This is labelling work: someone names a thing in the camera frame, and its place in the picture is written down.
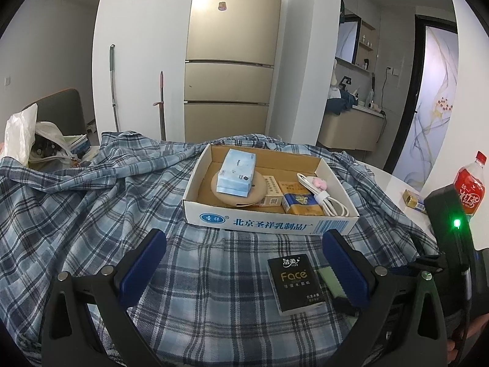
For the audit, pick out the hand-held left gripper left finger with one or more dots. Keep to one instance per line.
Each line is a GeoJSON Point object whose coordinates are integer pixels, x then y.
{"type": "Point", "coordinates": [145, 267]}

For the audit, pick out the beige refrigerator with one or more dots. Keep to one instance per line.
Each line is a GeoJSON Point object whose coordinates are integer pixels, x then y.
{"type": "Point", "coordinates": [229, 84]}

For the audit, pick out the blue plaid shirt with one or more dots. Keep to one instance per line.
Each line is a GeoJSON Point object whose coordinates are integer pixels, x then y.
{"type": "Point", "coordinates": [114, 198]}

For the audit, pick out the opened yellow cigarette pack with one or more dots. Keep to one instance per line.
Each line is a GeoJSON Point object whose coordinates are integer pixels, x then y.
{"type": "Point", "coordinates": [412, 198]}

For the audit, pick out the pink fridge magnet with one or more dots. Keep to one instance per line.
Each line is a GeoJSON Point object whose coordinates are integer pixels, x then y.
{"type": "Point", "coordinates": [222, 6]}

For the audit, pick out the stack of books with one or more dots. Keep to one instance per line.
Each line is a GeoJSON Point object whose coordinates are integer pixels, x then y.
{"type": "Point", "coordinates": [79, 145]}

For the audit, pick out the blue tissue pack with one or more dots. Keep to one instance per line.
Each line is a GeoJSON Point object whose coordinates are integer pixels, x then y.
{"type": "Point", "coordinates": [237, 176]}

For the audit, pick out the light green flat case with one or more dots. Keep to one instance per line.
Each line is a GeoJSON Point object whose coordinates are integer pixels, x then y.
{"type": "Point", "coordinates": [328, 281]}

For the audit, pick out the dark blue clothes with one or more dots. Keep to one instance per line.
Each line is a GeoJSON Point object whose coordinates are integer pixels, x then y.
{"type": "Point", "coordinates": [340, 103]}

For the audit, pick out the person's right hand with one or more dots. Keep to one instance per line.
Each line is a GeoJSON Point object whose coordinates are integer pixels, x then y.
{"type": "Point", "coordinates": [482, 325]}

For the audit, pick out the black tissue pack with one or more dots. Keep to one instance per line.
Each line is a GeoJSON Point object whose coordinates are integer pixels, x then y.
{"type": "Point", "coordinates": [296, 286]}

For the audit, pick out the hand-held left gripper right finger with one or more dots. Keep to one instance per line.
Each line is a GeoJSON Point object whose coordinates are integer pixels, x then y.
{"type": "Point", "coordinates": [344, 271]}

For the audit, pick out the yellow blue cigarette pack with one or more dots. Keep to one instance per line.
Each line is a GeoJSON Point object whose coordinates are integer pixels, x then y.
{"type": "Point", "coordinates": [301, 204]}

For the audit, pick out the white hair dryer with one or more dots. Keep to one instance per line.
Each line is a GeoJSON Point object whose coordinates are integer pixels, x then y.
{"type": "Point", "coordinates": [374, 106]}

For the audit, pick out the shallow cardboard box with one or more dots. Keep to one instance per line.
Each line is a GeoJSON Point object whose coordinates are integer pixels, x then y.
{"type": "Point", "coordinates": [244, 221]}

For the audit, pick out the bathroom wall outlet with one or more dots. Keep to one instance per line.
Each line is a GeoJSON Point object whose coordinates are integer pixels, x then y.
{"type": "Point", "coordinates": [392, 71]}

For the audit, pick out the beige cigarette pack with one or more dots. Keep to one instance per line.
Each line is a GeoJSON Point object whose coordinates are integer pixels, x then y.
{"type": "Point", "coordinates": [272, 189]}

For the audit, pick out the white plastic bag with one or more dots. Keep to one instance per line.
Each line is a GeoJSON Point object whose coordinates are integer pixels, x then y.
{"type": "Point", "coordinates": [19, 130]}

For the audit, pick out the bathroom mirror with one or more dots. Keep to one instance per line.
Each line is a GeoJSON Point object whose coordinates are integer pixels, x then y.
{"type": "Point", "coordinates": [347, 38]}

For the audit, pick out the black faucet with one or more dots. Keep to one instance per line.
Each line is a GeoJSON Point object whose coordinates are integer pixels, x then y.
{"type": "Point", "coordinates": [345, 82]}

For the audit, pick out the grey chair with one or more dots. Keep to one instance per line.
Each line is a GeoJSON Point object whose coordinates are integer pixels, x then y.
{"type": "Point", "coordinates": [65, 111]}

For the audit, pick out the beige round disc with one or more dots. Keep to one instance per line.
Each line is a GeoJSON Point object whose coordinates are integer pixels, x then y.
{"type": "Point", "coordinates": [258, 195]}

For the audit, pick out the beige vanity cabinet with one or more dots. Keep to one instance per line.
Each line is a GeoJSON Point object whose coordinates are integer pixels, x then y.
{"type": "Point", "coordinates": [351, 126]}

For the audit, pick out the bathroom wall shelf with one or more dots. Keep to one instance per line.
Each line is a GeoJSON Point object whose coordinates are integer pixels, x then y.
{"type": "Point", "coordinates": [366, 46]}

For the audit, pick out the patterned glass door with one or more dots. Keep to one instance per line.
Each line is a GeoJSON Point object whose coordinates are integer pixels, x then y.
{"type": "Point", "coordinates": [431, 103]}

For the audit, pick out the red soda bottle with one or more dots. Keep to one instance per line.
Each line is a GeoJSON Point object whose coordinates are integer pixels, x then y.
{"type": "Point", "coordinates": [470, 183]}

